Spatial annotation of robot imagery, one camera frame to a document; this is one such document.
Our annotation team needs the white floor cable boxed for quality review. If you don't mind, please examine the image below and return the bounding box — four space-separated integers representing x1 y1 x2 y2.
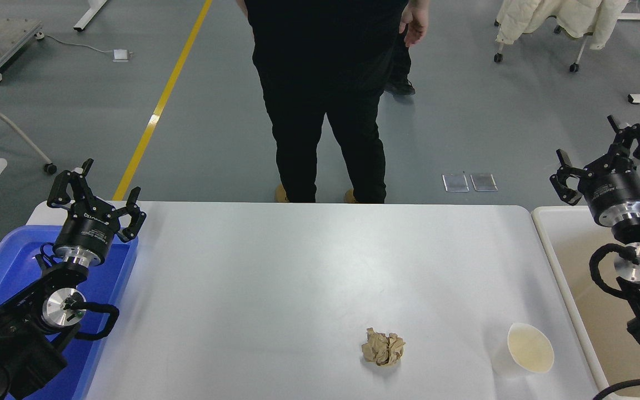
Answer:
44 34 115 56

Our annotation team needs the silver floor plate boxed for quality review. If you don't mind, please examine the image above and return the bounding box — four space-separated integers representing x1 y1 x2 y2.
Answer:
442 174 469 193
471 173 498 192

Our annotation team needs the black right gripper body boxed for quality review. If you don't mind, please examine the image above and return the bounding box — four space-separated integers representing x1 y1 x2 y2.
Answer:
584 154 640 224

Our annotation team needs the white wheeled chair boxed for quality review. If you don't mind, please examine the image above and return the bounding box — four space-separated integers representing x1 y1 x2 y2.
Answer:
493 22 593 73

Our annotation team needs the large pale bin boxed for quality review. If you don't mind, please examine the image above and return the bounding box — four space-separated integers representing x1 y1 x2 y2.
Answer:
531 206 640 400

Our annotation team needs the person's left hand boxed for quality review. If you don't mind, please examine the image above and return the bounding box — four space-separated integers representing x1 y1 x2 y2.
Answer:
399 0 429 47

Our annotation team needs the grey wheeled platform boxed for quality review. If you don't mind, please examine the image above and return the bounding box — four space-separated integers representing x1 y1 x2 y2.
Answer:
0 17 44 84

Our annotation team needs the white table foot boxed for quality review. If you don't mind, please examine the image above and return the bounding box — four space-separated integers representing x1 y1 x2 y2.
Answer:
73 0 111 32

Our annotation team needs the tan paper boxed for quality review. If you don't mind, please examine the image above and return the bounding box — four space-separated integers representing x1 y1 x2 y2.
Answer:
361 327 406 367

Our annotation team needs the person in black shoes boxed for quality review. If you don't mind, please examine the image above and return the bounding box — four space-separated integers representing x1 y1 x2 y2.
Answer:
384 33 416 96

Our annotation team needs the person in tan boots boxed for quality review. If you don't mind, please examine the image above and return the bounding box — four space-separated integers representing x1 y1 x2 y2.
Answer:
242 0 429 204

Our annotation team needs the white paper cup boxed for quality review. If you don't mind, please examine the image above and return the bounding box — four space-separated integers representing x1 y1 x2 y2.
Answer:
491 323 555 378

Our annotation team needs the cream coat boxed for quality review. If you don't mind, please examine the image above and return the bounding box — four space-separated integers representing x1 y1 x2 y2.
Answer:
496 0 629 51

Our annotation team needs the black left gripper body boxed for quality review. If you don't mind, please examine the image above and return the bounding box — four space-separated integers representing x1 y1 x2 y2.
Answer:
53 202 117 259

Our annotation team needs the blue plastic tray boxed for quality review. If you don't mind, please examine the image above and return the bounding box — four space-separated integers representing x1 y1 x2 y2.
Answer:
0 225 139 400

